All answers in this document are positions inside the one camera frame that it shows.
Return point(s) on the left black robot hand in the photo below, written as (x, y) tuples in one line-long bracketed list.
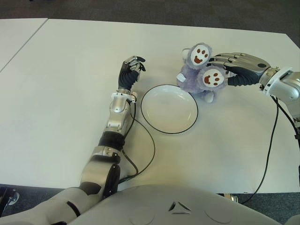
[(129, 75)]

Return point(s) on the grey robot torso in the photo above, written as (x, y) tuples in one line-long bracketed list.
[(150, 206)]

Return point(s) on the purple plush bunny doll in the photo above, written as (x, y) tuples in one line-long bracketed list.
[(201, 75)]

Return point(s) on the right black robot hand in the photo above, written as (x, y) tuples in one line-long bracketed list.
[(243, 70)]

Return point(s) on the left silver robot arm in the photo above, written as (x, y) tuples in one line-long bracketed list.
[(110, 131)]

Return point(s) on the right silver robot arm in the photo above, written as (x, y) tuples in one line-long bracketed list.
[(286, 86)]

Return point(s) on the grey caster wheel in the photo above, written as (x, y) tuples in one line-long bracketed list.
[(12, 197), (234, 198)]

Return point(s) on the white plate black rim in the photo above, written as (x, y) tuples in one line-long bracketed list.
[(170, 110)]

